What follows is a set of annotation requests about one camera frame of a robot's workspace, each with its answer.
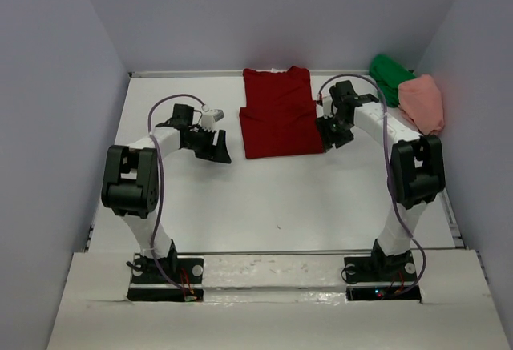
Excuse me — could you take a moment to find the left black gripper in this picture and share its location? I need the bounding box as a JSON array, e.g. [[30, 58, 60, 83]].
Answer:
[[184, 127, 231, 164]]

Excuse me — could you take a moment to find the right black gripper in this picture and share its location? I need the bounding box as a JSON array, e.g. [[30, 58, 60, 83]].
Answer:
[[314, 111, 354, 153]]

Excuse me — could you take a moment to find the red t shirt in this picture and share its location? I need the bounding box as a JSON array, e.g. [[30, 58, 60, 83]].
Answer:
[[239, 66, 324, 159]]

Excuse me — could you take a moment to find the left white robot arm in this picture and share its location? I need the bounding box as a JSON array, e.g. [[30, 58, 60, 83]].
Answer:
[[101, 103, 232, 284]]

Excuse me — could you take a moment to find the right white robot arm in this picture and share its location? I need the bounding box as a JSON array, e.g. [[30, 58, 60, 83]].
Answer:
[[316, 75, 446, 285]]

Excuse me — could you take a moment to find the green t shirt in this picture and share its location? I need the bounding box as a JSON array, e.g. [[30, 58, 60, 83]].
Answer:
[[369, 54, 415, 107]]

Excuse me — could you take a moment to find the pink t shirt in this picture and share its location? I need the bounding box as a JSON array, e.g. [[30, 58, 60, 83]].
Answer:
[[398, 74, 445, 136]]

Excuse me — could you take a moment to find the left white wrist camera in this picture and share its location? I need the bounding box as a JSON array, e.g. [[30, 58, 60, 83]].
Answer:
[[199, 105, 224, 131]]

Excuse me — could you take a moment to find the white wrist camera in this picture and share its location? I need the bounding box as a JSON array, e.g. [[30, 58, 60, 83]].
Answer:
[[316, 95, 333, 118], [199, 105, 224, 131]]

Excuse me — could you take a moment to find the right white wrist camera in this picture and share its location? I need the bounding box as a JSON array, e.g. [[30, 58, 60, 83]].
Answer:
[[316, 95, 333, 118]]

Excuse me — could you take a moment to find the aluminium rail frame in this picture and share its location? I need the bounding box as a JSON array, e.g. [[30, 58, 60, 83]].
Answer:
[[128, 69, 368, 78]]

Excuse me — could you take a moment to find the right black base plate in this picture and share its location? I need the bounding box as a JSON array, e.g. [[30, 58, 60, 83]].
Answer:
[[341, 254, 422, 302]]

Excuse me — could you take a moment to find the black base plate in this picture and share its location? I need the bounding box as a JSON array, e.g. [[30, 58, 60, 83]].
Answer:
[[341, 254, 422, 302], [126, 255, 204, 303]]

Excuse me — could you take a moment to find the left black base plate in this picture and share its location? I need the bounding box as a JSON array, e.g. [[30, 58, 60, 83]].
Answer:
[[126, 255, 204, 303]]

